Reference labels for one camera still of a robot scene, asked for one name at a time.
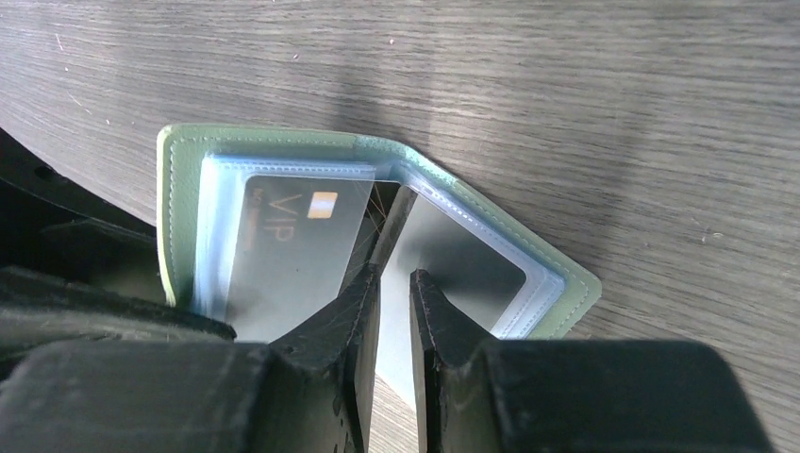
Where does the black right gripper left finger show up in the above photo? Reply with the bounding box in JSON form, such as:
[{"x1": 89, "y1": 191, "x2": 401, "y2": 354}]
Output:
[{"x1": 1, "y1": 265, "x2": 379, "y2": 452}]

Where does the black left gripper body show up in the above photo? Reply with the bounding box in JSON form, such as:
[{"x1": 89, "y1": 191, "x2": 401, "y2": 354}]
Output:
[{"x1": 1, "y1": 133, "x2": 235, "y2": 375}]

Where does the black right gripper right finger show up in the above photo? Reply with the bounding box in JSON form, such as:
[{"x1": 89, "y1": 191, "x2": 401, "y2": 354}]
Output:
[{"x1": 409, "y1": 270, "x2": 773, "y2": 452}]

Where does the dark grey card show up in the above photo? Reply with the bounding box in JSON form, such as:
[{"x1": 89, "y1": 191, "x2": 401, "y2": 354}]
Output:
[{"x1": 376, "y1": 187, "x2": 527, "y2": 411}]

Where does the black VIP card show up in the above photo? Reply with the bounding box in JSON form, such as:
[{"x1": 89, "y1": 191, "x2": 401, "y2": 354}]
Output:
[{"x1": 225, "y1": 176, "x2": 399, "y2": 343}]

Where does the mint green card holder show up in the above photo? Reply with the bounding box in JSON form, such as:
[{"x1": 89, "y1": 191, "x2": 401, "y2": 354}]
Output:
[{"x1": 157, "y1": 124, "x2": 602, "y2": 340}]

